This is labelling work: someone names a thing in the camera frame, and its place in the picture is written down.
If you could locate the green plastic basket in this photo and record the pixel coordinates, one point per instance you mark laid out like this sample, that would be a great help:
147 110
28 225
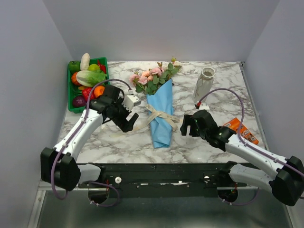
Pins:
72 90

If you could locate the lime green fruit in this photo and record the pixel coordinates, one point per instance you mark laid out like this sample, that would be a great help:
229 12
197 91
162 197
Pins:
94 67

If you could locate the orange tangerine at left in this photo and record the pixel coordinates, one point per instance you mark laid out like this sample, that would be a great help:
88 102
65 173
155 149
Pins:
74 79

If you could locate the purple onion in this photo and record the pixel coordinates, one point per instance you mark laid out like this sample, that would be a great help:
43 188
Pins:
79 101

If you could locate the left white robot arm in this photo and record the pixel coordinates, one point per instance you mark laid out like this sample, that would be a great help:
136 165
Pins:
59 166

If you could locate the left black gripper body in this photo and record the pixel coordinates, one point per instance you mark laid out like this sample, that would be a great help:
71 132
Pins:
119 111

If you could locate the red bell pepper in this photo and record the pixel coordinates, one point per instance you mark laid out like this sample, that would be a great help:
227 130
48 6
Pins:
86 93

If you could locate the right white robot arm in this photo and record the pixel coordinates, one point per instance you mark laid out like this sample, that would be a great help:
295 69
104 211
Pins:
283 177

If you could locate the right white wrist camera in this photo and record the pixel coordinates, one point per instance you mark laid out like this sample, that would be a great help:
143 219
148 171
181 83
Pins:
202 106

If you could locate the cream ribbon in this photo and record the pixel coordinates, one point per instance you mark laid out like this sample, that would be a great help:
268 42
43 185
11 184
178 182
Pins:
170 119

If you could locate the pink flower stem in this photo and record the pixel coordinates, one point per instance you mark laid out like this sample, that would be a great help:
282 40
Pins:
173 67
140 81
158 71

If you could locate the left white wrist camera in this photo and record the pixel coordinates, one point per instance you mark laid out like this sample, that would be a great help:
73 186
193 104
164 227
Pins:
131 101

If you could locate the orange snack packet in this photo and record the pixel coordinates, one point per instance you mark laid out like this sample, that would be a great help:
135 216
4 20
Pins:
244 132

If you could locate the white radish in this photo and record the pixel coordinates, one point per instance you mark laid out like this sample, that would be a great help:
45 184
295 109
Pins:
85 62

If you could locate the green lettuce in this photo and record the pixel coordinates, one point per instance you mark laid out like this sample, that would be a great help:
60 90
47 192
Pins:
90 78

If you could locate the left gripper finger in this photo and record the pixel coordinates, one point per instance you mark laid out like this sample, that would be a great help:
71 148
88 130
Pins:
123 124
131 122

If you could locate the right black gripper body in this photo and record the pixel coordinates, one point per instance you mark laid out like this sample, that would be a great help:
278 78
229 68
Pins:
201 132

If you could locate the blue wrapping paper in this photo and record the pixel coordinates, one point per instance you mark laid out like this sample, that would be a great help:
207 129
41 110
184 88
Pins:
161 109

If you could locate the white ceramic vase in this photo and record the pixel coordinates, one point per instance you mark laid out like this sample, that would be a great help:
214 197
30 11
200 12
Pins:
204 83

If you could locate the orange fruit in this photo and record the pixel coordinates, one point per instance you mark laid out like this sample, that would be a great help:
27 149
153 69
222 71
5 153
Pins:
98 91

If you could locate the red chili pepper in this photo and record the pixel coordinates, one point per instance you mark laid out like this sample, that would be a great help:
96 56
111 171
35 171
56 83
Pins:
102 67

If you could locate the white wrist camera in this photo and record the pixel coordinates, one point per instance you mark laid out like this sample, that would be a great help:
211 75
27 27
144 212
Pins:
131 101
202 106

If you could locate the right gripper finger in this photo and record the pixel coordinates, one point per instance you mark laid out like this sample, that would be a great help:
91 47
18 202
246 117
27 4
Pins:
193 127
185 124

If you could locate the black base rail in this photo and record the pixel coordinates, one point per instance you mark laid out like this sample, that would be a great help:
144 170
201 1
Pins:
160 180

